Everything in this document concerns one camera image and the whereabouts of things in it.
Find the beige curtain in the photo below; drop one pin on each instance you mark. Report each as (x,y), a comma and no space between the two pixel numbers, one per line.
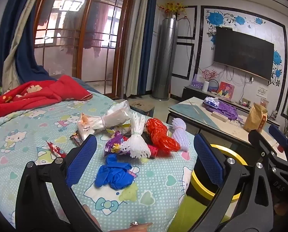
(136,41)
(18,60)

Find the person's left hand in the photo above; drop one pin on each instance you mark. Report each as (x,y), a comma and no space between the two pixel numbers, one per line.
(139,227)

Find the marble-top coffee table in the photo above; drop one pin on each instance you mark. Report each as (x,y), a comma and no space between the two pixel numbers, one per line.
(194,111)

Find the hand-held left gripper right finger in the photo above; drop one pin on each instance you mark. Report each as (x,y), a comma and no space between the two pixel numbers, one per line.
(208,159)

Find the clear plastic bag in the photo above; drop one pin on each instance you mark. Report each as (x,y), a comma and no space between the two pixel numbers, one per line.
(116,116)

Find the white paper notice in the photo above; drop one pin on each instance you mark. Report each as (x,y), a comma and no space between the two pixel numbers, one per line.
(261,90)

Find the red foil wrapper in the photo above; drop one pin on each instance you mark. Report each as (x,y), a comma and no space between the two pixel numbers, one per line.
(153,151)

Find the white vase with pink flowers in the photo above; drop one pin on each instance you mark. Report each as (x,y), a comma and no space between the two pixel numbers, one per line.
(205,87)

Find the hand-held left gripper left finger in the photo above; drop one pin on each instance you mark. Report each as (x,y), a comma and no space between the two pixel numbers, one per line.
(82,159)

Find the lime green cloth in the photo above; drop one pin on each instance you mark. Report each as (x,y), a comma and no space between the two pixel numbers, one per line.
(182,215)

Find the blue curtain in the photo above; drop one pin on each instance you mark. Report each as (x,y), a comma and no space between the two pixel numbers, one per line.
(147,41)
(16,29)

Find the small square stool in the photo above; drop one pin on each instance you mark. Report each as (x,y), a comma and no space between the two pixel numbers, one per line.
(141,108)

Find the dark television cabinet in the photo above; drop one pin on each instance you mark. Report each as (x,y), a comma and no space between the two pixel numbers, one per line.
(192,93)

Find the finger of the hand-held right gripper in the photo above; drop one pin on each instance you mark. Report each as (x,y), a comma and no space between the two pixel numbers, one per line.
(259,140)
(278,134)

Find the yellow and red flower decoration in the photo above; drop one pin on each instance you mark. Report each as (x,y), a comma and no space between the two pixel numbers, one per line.
(172,6)

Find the red and white candy wrapper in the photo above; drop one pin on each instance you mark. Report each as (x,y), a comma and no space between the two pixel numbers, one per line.
(57,149)

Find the white and blue tissue pack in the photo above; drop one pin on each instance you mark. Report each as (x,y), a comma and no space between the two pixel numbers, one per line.
(211,101)

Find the round black-framed ornament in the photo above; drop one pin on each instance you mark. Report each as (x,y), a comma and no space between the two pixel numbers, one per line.
(213,87)

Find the brown paper bag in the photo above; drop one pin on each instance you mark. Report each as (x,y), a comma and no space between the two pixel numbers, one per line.
(255,118)

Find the white power strip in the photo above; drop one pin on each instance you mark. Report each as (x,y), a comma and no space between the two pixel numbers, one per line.
(220,116)

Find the red plastic bag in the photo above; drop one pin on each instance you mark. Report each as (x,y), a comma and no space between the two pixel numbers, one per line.
(158,133)

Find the red picture frame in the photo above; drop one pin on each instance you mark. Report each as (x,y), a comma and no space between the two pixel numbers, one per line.
(226,90)

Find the cartoon cat bed sheet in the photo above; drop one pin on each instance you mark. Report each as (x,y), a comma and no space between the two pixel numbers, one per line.
(25,130)

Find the blue rubber glove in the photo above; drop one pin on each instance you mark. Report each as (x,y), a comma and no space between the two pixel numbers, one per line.
(112,174)

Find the black bin with yellow rim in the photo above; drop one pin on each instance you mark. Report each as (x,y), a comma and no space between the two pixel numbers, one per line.
(201,188)

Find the purple snack wrapper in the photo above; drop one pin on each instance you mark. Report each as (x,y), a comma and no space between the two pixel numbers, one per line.
(112,142)

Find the wooden glass sliding door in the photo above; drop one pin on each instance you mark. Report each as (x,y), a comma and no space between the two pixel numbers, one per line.
(86,41)

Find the purple plastic bag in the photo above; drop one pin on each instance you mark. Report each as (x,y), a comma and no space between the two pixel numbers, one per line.
(227,112)

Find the brown candy wrapper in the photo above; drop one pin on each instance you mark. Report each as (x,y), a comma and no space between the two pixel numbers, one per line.
(75,137)

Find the red floral blanket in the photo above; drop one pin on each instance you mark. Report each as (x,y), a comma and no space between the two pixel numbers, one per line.
(37,94)

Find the grey tower air conditioner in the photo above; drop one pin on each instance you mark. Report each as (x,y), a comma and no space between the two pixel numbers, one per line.
(164,58)

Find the wall-mounted television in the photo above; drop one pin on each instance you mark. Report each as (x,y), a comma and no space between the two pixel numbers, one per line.
(243,50)

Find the lavender foam fruit net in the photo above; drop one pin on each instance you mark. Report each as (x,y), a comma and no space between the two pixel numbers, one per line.
(181,137)

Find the white foam fruit net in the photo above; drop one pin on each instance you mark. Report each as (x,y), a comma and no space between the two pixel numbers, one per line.
(136,145)

